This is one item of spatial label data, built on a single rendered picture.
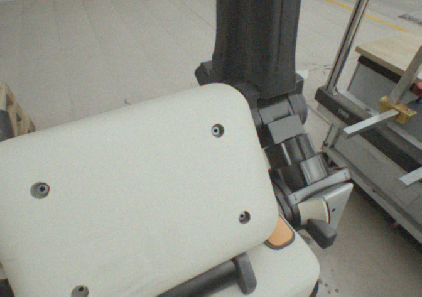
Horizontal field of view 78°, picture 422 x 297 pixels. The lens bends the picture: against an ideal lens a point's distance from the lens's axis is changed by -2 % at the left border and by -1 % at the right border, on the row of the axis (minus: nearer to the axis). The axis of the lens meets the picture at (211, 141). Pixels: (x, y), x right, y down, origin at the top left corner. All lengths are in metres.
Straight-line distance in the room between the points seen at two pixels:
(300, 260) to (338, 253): 1.47
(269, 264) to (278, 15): 0.28
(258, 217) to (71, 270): 0.14
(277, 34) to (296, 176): 0.19
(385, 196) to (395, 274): 0.42
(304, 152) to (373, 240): 1.55
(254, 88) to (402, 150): 1.05
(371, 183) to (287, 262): 1.65
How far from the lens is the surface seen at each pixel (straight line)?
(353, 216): 1.93
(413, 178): 1.08
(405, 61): 1.56
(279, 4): 0.35
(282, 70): 0.38
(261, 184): 0.22
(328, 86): 1.54
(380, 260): 1.86
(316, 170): 0.39
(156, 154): 0.19
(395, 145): 1.37
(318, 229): 0.37
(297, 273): 0.30
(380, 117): 1.25
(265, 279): 0.29
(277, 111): 0.40
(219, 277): 0.25
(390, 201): 1.89
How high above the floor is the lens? 1.51
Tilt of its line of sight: 46 degrees down
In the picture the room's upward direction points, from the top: straight up
